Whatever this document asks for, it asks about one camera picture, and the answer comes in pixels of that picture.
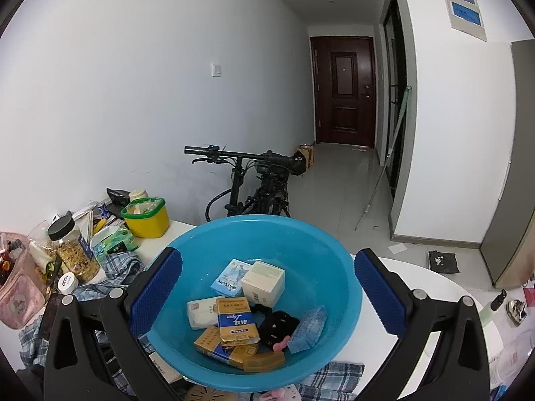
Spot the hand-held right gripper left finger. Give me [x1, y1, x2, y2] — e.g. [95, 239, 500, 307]
[44, 247, 185, 401]

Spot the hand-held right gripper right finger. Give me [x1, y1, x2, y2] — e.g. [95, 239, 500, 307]
[353, 248, 491, 401]

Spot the blue plastic basin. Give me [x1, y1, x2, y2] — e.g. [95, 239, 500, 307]
[144, 214, 363, 389]

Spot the blue plaid cloth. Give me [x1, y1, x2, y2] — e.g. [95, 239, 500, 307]
[19, 251, 364, 401]

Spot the white tissue pack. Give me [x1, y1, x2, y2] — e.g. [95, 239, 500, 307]
[186, 296, 226, 330]

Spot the green tissue pack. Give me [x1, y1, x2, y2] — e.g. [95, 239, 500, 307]
[90, 225, 140, 260]

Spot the yellow container green lid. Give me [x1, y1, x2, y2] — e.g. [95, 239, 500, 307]
[121, 196, 170, 239]

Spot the blue white small box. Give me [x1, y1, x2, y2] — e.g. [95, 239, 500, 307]
[210, 259, 253, 297]

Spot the blue wipe packet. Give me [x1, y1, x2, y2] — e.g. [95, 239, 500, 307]
[288, 305, 327, 351]

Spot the gold blue cigarette pack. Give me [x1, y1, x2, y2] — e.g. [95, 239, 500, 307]
[216, 296, 260, 343]

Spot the glass jar black lid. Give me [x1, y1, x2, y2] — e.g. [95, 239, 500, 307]
[47, 216, 101, 283]

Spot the small white jar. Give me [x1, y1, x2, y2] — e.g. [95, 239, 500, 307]
[56, 273, 80, 295]

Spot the black crumpled bag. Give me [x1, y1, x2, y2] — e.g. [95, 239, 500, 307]
[106, 188, 131, 206]

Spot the white square box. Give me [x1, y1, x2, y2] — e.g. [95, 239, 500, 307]
[241, 261, 286, 305]

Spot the black hair accessory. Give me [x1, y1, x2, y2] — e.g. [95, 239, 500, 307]
[251, 303, 301, 352]

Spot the green bottle black cap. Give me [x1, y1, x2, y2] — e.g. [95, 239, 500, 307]
[478, 289, 507, 327]

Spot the amber hair clip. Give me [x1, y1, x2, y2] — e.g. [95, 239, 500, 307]
[243, 352, 286, 373]

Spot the pink bag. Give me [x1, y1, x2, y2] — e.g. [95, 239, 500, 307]
[0, 232, 46, 330]

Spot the pink hair clip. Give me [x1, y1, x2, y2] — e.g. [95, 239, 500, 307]
[261, 388, 302, 401]

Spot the black bicycle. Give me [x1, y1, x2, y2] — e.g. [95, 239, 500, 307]
[184, 144, 308, 224]

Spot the cardboard box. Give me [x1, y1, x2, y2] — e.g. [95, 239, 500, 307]
[298, 143, 317, 168]

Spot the clear plastic packet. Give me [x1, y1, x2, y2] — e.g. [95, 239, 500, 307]
[489, 330, 535, 401]

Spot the mop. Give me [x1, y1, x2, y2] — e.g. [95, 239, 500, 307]
[355, 85, 412, 231]

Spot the grey refrigerator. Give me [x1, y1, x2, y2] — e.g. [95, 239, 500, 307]
[480, 39, 535, 289]

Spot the black framed glass door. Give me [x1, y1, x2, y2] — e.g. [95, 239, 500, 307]
[378, 0, 408, 201]

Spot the dark brown door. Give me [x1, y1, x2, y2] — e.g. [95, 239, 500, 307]
[310, 36, 376, 148]

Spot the grey wall panel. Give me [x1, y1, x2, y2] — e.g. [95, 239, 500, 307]
[435, 0, 489, 42]

